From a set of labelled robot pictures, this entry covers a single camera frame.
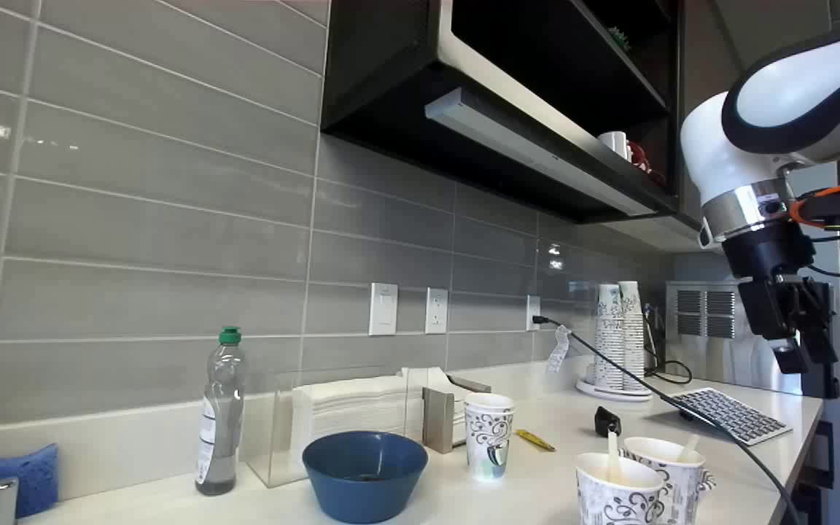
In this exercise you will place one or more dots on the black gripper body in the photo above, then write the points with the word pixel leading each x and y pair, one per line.
pixel 772 252

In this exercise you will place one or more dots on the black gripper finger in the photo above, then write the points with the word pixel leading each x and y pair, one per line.
pixel 828 380
pixel 794 354

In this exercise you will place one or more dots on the white plastic fork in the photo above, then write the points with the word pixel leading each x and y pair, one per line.
pixel 615 453

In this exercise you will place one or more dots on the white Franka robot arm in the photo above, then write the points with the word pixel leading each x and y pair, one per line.
pixel 809 98

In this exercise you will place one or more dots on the patterned paper cup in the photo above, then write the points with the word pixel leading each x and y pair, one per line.
pixel 683 485
pixel 615 501
pixel 489 440

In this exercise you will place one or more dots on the dark base cabinet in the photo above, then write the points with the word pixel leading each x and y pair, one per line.
pixel 817 469

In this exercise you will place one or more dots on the white glass door cabinet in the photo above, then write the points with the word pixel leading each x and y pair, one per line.
pixel 702 323

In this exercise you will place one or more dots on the white plastic utensil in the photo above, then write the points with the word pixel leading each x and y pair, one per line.
pixel 691 450

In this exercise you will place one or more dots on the stack of patterned cups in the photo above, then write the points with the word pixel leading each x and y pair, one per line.
pixel 607 336
pixel 632 326

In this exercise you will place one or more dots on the red mug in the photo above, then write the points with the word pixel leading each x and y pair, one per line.
pixel 641 158

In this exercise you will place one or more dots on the stack of white plates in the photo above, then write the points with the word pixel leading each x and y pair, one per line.
pixel 615 392

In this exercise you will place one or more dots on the white mug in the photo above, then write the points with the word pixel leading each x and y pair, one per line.
pixel 615 145

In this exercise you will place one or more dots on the small black object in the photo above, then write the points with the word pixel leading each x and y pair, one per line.
pixel 607 421

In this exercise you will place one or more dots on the yellow packet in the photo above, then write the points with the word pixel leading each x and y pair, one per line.
pixel 536 440

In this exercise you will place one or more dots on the grey napkin holder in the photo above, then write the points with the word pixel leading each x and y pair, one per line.
pixel 438 419

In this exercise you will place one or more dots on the white napkin stack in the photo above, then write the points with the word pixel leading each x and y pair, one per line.
pixel 342 412
pixel 430 377

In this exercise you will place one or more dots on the blue bowl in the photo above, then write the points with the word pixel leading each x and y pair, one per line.
pixel 362 483

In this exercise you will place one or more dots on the clear acrylic napkin holder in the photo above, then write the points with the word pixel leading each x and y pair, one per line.
pixel 271 440

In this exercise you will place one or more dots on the clear green-capped soap bottle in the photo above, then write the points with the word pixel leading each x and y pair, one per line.
pixel 221 419

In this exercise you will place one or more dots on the blue sponge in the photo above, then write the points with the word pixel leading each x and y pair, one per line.
pixel 23 478

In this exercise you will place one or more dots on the white wall outlet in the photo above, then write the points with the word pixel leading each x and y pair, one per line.
pixel 383 308
pixel 435 311
pixel 532 311

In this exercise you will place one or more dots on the dark wall cabinet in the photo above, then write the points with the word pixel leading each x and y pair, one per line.
pixel 392 59

